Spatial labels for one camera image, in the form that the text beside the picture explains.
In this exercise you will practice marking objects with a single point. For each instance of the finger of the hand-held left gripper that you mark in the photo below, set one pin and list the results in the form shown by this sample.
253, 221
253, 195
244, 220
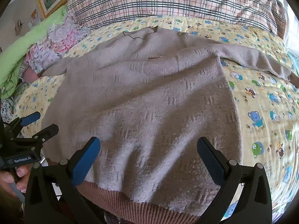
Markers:
45, 131
29, 119

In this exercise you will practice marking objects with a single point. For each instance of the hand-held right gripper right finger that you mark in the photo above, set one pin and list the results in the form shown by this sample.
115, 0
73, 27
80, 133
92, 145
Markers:
210, 161

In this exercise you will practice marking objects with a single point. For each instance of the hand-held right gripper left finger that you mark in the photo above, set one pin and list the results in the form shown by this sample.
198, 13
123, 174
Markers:
85, 161

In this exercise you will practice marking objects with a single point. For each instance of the beige knitted sweater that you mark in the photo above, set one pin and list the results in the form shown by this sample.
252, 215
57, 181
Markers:
140, 98

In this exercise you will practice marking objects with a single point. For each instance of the person's left hand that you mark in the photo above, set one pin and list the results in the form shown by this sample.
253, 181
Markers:
21, 171

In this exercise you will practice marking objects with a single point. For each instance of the small-flower printed fabric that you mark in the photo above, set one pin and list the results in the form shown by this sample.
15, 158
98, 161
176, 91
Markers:
7, 109

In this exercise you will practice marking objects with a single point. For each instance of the yellow bear printed bed sheet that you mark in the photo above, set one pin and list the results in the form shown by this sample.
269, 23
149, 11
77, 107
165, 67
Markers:
259, 112

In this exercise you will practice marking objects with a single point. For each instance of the green quilt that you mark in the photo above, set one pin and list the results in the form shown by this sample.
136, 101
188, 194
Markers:
28, 42

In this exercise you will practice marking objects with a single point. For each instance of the pink floral cloth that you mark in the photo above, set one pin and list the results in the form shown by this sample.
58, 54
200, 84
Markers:
59, 36

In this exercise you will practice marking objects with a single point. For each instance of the plaid quilt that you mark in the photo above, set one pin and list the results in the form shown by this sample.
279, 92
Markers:
168, 2

